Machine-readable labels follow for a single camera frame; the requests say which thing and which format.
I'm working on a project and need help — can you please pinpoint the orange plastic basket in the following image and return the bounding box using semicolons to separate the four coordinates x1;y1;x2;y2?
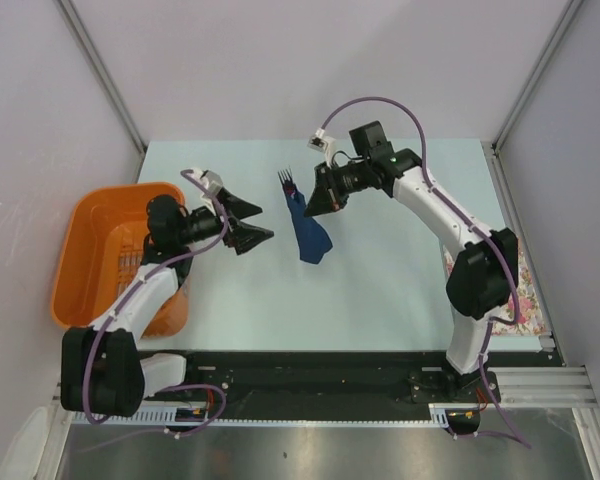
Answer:
50;182;185;333

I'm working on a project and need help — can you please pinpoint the purple iridescent fork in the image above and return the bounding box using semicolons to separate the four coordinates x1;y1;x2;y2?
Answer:
278;169;297;200

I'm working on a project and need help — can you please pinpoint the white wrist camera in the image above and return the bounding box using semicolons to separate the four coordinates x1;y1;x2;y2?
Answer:
189;167;224;215
308;128;336;168

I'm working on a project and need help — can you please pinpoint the floral cloth mat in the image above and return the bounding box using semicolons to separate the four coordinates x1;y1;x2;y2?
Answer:
441;245;550;337

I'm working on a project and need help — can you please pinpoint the white slotted cable duct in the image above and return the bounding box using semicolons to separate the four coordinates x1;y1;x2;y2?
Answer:
67;402;486;429

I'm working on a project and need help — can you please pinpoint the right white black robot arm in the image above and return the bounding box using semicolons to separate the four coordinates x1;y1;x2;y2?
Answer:
278;121;518;401

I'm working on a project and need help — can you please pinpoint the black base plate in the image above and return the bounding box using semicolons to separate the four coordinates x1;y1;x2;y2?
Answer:
139;349;564;424

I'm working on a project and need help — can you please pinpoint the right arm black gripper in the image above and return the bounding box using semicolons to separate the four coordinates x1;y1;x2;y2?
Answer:
303;160;370;219

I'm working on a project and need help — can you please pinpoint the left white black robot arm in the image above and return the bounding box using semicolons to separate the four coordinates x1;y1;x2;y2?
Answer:
60;187;273;423

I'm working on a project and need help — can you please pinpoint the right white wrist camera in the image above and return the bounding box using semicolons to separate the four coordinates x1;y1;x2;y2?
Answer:
308;128;336;168

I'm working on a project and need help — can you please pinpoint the dark blue paper napkin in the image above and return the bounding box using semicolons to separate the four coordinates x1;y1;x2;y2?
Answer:
285;192;333;265

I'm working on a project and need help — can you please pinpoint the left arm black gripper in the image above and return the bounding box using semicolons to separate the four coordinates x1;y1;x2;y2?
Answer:
176;189;273;255

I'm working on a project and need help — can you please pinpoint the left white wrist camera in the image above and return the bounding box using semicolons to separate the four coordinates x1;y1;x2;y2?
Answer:
189;167;224;215

